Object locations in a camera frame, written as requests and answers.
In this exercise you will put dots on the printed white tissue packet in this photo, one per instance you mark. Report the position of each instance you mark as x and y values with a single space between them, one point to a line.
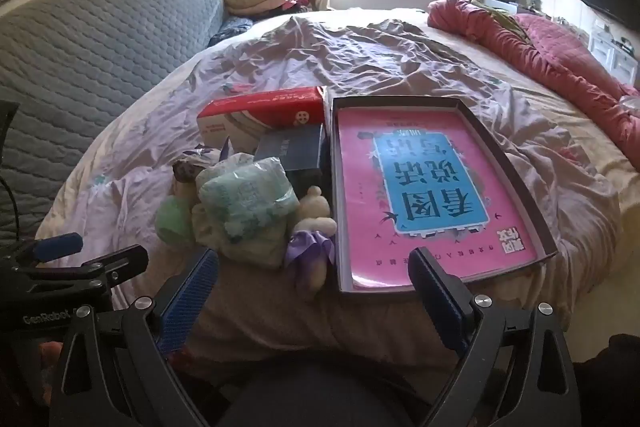
245 197

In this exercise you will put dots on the white drawer cabinet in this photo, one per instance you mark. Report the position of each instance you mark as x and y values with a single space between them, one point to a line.
612 52

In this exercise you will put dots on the pale green cloth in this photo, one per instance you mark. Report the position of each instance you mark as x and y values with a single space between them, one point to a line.
250 254

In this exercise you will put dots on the dark blue box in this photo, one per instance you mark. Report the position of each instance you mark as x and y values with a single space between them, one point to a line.
290 147

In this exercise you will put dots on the blue patterned cloth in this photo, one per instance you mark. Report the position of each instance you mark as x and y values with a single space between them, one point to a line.
230 29

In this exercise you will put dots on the purple printed blanket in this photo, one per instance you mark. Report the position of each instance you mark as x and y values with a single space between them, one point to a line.
375 52

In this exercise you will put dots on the leopard print plush toy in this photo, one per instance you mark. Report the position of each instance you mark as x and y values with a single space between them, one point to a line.
185 172

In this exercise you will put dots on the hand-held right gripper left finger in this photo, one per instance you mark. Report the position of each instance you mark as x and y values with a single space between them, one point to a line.
192 297

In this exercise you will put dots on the yellow green printed cloth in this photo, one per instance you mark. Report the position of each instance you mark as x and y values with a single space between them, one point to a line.
505 19

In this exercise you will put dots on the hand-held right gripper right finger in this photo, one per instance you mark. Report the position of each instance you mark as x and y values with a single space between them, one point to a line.
440 302

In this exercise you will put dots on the cream plush toy purple bow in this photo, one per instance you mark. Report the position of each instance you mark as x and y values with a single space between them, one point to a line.
312 207

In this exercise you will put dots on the pink quilt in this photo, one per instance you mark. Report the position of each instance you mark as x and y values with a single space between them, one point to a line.
550 57

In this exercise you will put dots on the clear plastic bag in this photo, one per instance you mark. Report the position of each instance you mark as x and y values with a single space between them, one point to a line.
631 103

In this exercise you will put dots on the red tissue box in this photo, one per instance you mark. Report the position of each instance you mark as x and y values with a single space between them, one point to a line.
260 107

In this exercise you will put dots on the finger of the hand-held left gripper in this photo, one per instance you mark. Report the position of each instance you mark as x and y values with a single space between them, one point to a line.
57 246
125 259

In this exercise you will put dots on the pink book with blue label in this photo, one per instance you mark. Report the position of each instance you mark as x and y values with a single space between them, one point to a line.
395 103

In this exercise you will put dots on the green plush ball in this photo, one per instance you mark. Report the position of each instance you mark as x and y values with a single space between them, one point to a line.
172 219

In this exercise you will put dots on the grey quilted headboard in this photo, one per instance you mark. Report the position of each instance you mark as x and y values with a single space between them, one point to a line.
90 57

